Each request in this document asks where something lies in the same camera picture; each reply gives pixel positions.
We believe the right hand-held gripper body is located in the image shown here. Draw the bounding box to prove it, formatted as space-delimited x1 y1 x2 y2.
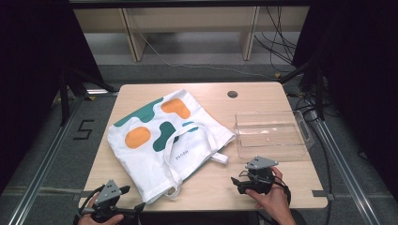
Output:
237 156 280 195

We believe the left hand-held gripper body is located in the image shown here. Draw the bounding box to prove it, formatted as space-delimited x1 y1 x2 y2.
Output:
92 179 127 223

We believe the clear plastic bin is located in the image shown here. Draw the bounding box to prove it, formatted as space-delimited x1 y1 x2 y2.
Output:
234 110 315 159

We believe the white tote bag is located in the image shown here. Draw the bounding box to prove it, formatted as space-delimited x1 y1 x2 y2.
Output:
107 88 237 204

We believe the person's left hand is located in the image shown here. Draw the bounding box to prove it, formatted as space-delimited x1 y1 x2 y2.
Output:
77 195 125 225

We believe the person's right hand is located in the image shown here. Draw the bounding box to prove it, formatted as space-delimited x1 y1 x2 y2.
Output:
245 166 293 220

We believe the black metal stand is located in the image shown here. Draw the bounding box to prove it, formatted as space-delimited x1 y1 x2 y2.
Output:
58 66 119 127
277 59 326 122

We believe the black curtain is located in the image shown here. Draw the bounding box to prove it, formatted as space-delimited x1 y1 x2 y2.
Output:
0 0 106 195
292 0 398 203

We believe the light wooden bench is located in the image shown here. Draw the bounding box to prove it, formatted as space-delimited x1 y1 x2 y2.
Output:
73 5 312 63

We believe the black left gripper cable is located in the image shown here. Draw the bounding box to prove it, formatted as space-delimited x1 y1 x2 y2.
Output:
73 185 106 224

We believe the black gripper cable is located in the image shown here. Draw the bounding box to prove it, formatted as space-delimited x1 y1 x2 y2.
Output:
73 185 106 224
271 174 293 205

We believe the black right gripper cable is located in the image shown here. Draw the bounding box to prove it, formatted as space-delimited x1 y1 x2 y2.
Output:
271 174 293 205

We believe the black cable beside table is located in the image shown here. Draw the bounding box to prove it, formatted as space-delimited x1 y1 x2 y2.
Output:
292 93 333 225

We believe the aluminium floor rail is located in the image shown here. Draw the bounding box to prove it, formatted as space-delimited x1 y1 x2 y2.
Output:
308 118 383 225
8 97 88 225

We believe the bundle of black floor cables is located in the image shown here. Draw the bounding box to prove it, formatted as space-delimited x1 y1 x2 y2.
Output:
253 6 298 73

